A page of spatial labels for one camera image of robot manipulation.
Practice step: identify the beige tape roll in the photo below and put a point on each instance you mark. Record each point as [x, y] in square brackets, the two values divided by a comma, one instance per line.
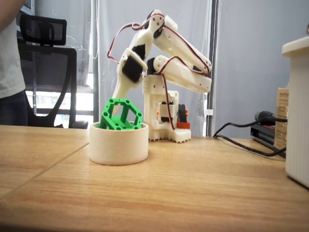
[118, 147]

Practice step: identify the person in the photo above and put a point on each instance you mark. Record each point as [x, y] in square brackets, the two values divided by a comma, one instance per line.
[9, 72]

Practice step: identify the white ribbed container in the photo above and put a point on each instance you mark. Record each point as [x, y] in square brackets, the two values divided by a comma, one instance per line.
[299, 108]

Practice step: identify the black mesh office chair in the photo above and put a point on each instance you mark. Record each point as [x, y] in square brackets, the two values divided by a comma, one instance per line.
[48, 60]

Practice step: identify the black power supply unit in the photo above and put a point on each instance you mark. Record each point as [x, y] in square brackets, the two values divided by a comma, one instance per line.
[263, 135]

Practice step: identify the green hexagonal printed cage component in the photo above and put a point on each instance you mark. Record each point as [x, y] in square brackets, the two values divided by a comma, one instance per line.
[116, 122]

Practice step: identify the dark grey window post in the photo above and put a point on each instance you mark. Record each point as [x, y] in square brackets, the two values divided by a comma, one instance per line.
[213, 60]

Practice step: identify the black power plug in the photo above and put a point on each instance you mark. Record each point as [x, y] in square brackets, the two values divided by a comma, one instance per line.
[265, 115]

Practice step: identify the brown cardboard box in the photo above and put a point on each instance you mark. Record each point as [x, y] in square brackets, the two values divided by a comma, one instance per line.
[281, 116]

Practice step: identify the orange and black table clamp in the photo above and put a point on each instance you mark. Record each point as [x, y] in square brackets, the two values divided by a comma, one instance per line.
[182, 116]

